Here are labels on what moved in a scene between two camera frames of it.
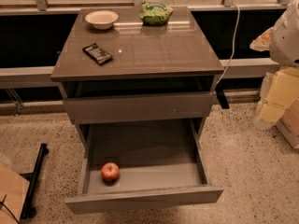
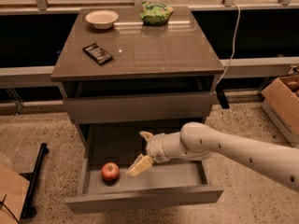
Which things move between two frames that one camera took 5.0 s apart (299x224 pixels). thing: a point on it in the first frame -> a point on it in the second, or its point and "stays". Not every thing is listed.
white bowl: [102, 20] stays
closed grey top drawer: [141, 108] stays
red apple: [109, 172] stays
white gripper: [286, 41] -> [154, 147]
